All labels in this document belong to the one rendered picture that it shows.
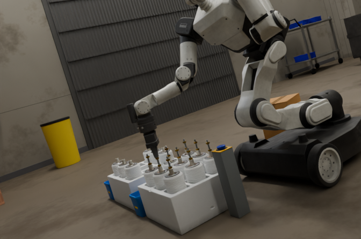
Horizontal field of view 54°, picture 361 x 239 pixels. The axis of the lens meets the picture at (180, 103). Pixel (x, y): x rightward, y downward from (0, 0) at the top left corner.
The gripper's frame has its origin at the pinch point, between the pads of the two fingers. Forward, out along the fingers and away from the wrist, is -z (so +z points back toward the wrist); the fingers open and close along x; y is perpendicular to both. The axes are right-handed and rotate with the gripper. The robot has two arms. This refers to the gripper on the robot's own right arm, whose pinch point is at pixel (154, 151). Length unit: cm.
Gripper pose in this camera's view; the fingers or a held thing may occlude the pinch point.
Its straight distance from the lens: 177.1
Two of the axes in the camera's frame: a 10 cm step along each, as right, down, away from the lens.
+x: 0.4, -0.9, 9.9
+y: -9.6, 2.8, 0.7
